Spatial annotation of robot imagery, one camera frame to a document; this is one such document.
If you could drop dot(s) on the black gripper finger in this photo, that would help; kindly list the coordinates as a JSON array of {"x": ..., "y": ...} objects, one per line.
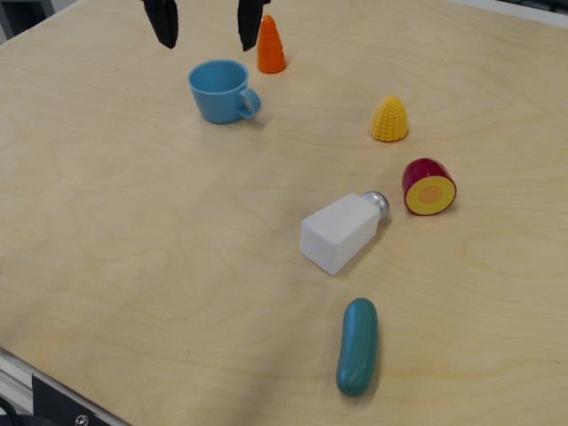
[
  {"x": 249, "y": 16},
  {"x": 163, "y": 16}
]

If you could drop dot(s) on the green toy cucumber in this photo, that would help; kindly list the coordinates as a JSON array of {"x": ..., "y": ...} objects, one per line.
[{"x": 359, "y": 345}]

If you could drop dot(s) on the blue plastic cup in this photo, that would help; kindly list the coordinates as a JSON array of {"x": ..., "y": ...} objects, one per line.
[{"x": 221, "y": 91}]

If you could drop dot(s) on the orange toy carrot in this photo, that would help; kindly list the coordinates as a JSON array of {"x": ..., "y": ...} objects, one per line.
[{"x": 270, "y": 54}]

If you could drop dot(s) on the yellow toy corn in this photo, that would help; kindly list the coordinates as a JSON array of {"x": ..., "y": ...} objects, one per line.
[{"x": 389, "y": 120}]

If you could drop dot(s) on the white salt shaker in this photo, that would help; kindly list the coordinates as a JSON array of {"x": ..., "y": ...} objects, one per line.
[{"x": 332, "y": 236}]

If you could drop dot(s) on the red yellow toy fruit half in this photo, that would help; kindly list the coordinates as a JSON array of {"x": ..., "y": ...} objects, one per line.
[{"x": 428, "y": 187}]

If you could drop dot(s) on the aluminium table frame rail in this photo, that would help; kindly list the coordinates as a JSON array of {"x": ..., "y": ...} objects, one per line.
[{"x": 16, "y": 388}]

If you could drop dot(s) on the black corner bracket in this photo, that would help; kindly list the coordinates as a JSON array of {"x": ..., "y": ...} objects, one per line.
[{"x": 55, "y": 402}]

